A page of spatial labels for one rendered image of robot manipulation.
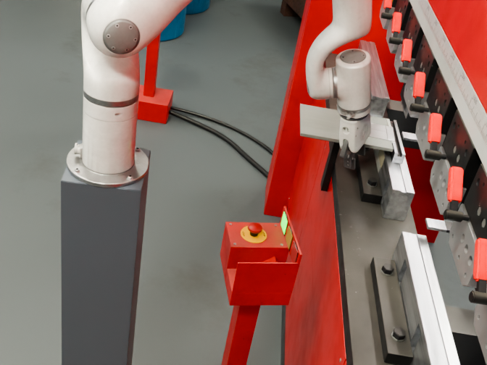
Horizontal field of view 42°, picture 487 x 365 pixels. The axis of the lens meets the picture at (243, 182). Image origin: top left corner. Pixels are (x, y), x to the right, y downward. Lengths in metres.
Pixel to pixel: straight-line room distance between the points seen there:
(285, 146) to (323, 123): 1.05
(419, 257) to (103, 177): 0.74
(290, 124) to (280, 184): 0.32
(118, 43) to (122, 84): 0.13
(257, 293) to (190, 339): 0.84
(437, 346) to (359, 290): 0.27
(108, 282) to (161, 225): 1.33
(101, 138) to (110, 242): 0.27
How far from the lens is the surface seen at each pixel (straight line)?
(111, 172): 1.49
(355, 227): 1.70
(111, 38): 1.27
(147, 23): 1.29
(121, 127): 1.43
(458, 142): 1.29
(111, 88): 1.38
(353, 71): 1.55
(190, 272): 2.74
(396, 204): 1.75
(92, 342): 1.83
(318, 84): 1.57
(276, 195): 3.06
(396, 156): 1.83
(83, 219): 1.54
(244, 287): 1.66
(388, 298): 1.48
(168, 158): 3.42
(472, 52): 1.33
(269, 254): 1.73
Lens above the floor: 1.86
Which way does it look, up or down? 34 degrees down
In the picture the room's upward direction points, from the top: 11 degrees clockwise
